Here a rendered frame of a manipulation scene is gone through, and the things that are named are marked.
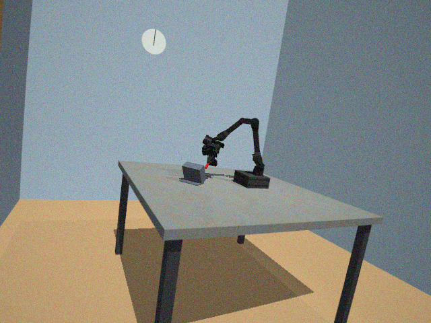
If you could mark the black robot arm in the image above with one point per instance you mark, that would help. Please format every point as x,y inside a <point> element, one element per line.
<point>259,167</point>

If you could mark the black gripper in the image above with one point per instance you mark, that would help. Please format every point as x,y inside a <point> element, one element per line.
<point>212,153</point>

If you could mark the grey sloped panel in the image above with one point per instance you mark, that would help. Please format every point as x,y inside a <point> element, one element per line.
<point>193,173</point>

